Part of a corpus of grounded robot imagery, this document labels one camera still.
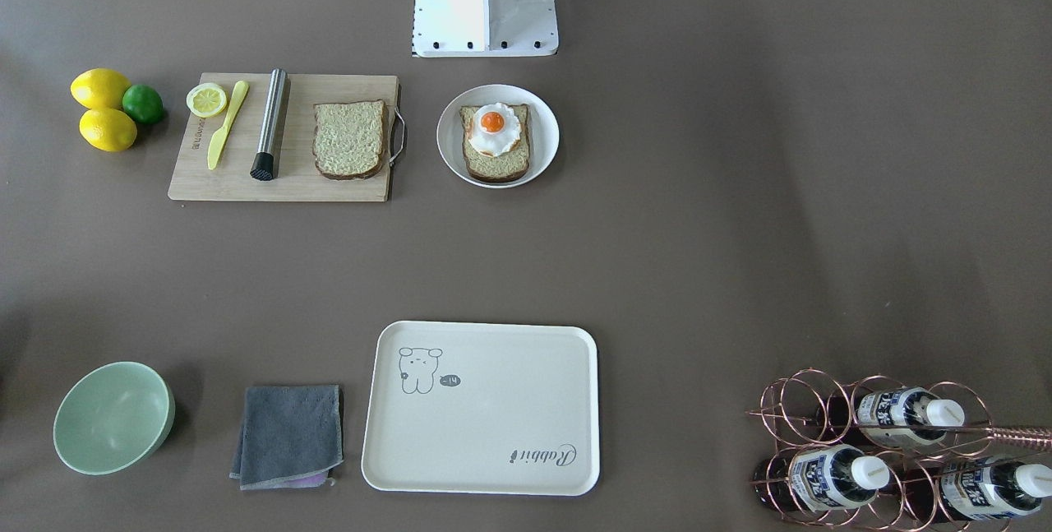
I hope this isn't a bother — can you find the bread slice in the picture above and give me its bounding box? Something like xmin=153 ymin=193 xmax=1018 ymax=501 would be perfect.
xmin=312 ymin=99 xmax=386 ymax=180
xmin=459 ymin=104 xmax=531 ymax=183

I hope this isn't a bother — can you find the cream rabbit tray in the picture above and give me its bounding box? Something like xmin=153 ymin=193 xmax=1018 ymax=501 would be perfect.
xmin=361 ymin=320 xmax=601 ymax=496

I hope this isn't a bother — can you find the bread slice in plate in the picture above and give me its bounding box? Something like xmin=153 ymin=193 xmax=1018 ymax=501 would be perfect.
xmin=459 ymin=104 xmax=531 ymax=183

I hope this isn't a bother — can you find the white round bowl plate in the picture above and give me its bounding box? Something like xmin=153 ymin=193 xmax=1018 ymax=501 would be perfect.
xmin=436 ymin=85 xmax=561 ymax=190

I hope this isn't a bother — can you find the fried egg toy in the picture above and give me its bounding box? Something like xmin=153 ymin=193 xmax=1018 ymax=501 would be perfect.
xmin=468 ymin=102 xmax=522 ymax=157

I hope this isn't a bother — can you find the grey folded cloth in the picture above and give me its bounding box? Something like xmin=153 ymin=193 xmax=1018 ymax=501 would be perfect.
xmin=229 ymin=383 xmax=344 ymax=491

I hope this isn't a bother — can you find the yellow plastic knife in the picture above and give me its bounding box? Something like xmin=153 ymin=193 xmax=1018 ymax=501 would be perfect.
xmin=207 ymin=80 xmax=250 ymax=171

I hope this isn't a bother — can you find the half lemon slice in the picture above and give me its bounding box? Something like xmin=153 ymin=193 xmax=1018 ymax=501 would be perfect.
xmin=185 ymin=82 xmax=228 ymax=118

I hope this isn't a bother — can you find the bottom dark bottle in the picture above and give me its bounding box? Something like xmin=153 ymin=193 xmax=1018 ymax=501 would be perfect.
xmin=901 ymin=455 xmax=1051 ymax=524
xmin=751 ymin=443 xmax=891 ymax=513

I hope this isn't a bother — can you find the dark bottle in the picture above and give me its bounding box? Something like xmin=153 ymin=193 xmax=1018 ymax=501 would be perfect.
xmin=751 ymin=443 xmax=891 ymax=513
xmin=813 ymin=386 xmax=966 ymax=450
xmin=901 ymin=455 xmax=1051 ymax=524

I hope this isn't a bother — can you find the green lime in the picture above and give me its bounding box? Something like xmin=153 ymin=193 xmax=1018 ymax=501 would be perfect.
xmin=122 ymin=85 xmax=165 ymax=125

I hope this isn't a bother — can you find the top dark bottle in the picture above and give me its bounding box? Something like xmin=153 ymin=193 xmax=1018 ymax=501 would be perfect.
xmin=813 ymin=386 xmax=966 ymax=450

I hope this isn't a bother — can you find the lower yellow lemon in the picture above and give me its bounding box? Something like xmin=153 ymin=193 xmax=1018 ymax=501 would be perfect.
xmin=79 ymin=108 xmax=138 ymax=152

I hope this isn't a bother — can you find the yellow lemon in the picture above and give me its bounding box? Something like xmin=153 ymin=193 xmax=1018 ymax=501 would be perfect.
xmin=69 ymin=68 xmax=132 ymax=111
xmin=79 ymin=108 xmax=138 ymax=152

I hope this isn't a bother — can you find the mint green bowl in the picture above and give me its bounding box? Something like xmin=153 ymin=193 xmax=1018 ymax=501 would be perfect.
xmin=53 ymin=361 xmax=176 ymax=476

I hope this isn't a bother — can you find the upper yellow lemon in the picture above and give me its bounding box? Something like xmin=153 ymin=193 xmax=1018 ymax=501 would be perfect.
xmin=69 ymin=68 xmax=132 ymax=111

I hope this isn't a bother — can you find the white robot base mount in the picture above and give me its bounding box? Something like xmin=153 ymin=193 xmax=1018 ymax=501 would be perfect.
xmin=411 ymin=0 xmax=560 ymax=58

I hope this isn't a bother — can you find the copper wire bottle rack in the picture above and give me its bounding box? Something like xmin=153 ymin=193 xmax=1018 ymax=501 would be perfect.
xmin=750 ymin=368 xmax=1050 ymax=531

